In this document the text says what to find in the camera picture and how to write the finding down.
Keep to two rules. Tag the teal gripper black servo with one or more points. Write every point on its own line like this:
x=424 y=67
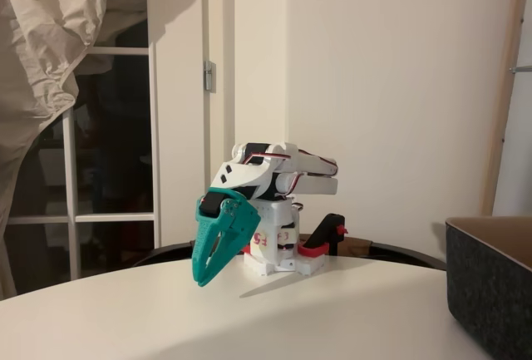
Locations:
x=213 y=227

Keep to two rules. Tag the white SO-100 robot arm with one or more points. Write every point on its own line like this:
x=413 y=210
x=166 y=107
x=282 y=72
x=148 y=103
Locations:
x=307 y=187

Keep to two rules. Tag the dark grey felt bin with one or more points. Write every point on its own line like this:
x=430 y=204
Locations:
x=486 y=293

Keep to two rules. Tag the pale round label F5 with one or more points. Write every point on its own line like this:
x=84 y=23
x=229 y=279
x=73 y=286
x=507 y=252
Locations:
x=261 y=238

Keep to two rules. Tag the pale tape label F3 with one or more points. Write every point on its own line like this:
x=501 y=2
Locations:
x=286 y=238

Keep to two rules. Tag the white framed glass door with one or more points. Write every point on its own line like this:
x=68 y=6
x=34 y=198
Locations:
x=154 y=127

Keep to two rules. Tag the silver door hinge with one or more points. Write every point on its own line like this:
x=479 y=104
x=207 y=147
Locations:
x=209 y=77

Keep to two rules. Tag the beige crumpled curtain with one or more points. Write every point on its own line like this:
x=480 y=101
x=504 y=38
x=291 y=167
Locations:
x=33 y=44

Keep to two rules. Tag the thin metal rod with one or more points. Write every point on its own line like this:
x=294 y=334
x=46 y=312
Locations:
x=521 y=70

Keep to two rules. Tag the wooden frame with translucent panel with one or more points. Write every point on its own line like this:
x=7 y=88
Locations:
x=505 y=85

